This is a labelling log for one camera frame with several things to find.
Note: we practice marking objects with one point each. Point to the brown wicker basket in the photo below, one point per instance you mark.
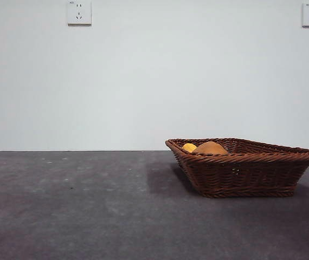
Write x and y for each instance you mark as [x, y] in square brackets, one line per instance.
[246, 176]

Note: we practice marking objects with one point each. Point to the yellow corn cob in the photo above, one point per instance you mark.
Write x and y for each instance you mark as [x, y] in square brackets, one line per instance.
[188, 147]

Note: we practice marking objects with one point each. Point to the brown potato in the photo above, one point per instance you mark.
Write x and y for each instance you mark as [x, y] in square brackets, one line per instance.
[211, 149]

